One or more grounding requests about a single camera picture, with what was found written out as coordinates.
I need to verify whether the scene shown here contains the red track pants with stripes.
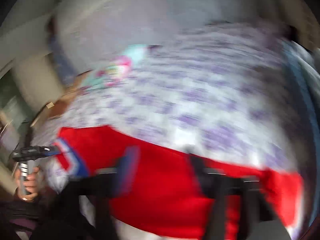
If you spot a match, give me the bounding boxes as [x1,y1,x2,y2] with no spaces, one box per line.
[54,126,303,239]

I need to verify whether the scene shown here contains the dark sleeve left forearm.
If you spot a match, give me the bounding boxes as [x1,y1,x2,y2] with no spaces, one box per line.
[1,194,87,239]

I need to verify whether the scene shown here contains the person's left hand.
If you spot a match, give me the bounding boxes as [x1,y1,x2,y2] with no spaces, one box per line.
[14,167,40,202]

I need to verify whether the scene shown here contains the brown orange pillow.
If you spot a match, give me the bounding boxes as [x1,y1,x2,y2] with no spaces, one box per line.
[46,70,91,119]

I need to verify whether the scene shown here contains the blue patterned hanging cloth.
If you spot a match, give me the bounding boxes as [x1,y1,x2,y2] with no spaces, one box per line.
[47,16,77,87]

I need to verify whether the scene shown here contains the folded turquoise floral blanket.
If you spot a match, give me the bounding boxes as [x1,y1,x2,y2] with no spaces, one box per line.
[80,44,149,92]

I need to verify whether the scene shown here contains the purple floral bed quilt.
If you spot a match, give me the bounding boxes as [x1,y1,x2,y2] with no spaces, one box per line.
[30,22,316,238]

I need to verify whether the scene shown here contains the window with metal frame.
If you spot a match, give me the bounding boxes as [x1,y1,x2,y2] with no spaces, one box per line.
[1,71,32,131]

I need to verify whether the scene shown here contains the wooden bed side frame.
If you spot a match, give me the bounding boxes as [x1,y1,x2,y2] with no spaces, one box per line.
[1,102,55,137]

